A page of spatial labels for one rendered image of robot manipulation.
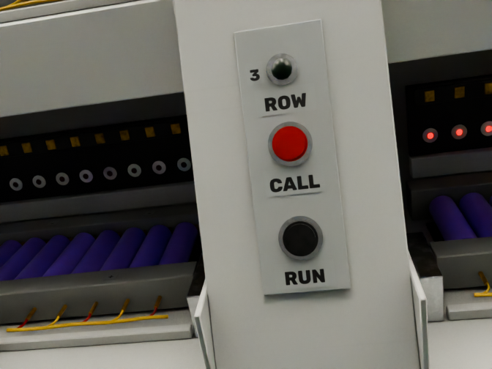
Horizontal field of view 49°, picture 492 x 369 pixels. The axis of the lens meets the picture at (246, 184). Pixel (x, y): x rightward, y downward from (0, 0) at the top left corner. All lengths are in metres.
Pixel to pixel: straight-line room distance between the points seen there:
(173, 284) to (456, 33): 0.21
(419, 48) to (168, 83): 0.12
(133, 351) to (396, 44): 0.21
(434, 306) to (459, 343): 0.02
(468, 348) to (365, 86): 0.14
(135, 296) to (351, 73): 0.19
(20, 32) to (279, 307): 0.18
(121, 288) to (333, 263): 0.15
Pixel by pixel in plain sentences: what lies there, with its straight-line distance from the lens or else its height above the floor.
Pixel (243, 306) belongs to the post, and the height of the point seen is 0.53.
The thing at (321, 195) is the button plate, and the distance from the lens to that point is 0.24.
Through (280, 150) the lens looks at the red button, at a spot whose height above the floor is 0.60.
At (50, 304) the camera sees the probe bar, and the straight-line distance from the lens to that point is 0.37.
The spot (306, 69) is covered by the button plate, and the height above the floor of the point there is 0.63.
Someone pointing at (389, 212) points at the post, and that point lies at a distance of 0.25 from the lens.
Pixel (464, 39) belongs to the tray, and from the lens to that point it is 0.27.
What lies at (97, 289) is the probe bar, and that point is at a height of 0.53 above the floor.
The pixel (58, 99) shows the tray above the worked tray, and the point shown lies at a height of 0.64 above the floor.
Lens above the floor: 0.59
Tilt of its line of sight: 1 degrees down
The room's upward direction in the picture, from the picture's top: 6 degrees counter-clockwise
